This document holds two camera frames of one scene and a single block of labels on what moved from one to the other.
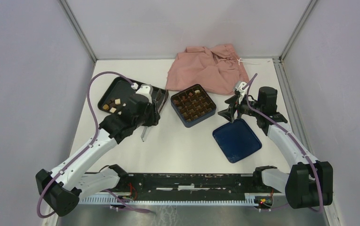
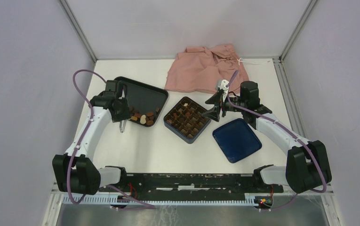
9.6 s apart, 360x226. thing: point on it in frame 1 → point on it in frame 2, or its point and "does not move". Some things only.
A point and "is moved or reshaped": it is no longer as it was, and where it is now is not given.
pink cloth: (218, 67) does not move
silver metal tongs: (145, 132) is moved or reshaped
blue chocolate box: (193, 105) is moved or reshaped
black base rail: (222, 187) does not move
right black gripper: (227, 113) → (213, 114)
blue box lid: (236, 140) does not move
